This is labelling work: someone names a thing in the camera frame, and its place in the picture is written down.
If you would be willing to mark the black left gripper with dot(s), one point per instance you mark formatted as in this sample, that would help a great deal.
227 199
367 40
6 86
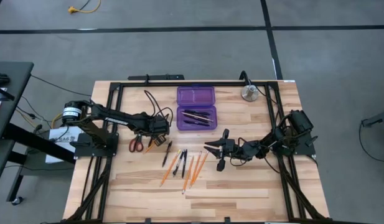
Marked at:
159 126

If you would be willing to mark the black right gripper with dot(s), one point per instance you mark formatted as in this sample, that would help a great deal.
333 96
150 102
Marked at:
230 147

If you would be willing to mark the black rubber-grip ballpoint pen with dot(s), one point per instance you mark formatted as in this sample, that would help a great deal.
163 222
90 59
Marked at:
166 154

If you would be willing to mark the natural wood pencil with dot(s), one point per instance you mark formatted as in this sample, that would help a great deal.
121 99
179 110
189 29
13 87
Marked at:
198 117

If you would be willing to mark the clear barrel ballpoint pen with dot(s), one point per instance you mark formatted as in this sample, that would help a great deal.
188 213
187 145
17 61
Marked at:
178 163

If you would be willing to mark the orange pencil yellow eraser cap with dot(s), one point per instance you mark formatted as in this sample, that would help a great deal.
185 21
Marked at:
170 168

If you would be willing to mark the purple translucent supply box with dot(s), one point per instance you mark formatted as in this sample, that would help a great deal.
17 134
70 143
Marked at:
196 96

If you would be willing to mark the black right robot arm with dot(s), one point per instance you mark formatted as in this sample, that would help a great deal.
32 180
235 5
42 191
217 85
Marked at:
297 123

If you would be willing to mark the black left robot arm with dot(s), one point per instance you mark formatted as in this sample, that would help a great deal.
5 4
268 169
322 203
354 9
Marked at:
117 118

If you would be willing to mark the black bar device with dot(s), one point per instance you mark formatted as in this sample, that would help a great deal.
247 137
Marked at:
157 77

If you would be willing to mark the white printed sheet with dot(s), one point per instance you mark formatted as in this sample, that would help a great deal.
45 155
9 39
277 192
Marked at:
59 155

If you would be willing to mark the black side desk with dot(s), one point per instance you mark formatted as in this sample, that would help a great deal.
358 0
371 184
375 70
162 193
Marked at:
14 93

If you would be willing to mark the grey furniture leg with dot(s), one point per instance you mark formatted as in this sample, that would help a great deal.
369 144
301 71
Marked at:
378 119

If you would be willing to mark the black object on desk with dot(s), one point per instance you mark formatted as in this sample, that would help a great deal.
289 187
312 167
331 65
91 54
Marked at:
0 79

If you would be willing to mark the black aluminium table frame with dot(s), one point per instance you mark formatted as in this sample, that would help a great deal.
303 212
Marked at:
132 84

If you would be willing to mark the silver metal post with base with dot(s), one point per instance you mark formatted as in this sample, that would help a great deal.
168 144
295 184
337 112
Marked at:
250 92

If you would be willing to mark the black frame bracket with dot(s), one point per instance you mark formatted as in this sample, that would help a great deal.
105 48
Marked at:
147 221
227 220

